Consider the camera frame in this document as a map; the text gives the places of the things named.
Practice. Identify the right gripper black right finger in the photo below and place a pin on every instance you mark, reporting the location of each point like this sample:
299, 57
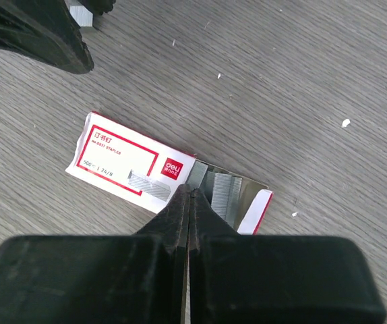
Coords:
238, 278

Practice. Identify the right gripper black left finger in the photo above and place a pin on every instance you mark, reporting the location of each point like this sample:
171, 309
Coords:
138, 278

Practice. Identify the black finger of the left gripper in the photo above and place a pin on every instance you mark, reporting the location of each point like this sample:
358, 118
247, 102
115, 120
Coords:
44, 31

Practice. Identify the long grey staple strip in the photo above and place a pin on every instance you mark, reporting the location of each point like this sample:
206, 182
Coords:
82, 16

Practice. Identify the red white staple box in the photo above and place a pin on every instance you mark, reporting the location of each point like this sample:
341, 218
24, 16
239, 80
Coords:
147, 173

